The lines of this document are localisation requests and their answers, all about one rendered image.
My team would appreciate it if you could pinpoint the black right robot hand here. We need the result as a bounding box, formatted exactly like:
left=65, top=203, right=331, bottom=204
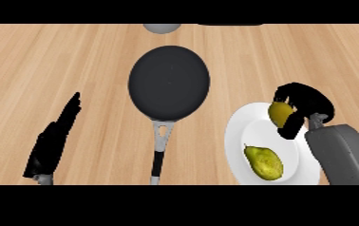
left=272, top=82, right=337, bottom=141

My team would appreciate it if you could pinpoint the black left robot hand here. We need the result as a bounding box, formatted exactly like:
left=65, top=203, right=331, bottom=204
left=23, top=91, right=83, bottom=179

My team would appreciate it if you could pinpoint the yellow lemon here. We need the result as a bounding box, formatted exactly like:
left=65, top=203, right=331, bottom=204
left=266, top=101, right=296, bottom=129

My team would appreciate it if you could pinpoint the white round plate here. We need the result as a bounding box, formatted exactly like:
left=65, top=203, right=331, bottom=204
left=223, top=102, right=322, bottom=186

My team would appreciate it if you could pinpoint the dark grey frying pan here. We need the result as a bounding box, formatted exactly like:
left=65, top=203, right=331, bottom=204
left=127, top=45, right=212, bottom=186

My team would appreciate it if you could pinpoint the green pear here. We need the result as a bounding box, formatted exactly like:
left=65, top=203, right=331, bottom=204
left=243, top=143, right=285, bottom=181

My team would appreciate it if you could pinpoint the grey rounded object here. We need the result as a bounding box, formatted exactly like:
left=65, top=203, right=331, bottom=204
left=142, top=24, right=182, bottom=34

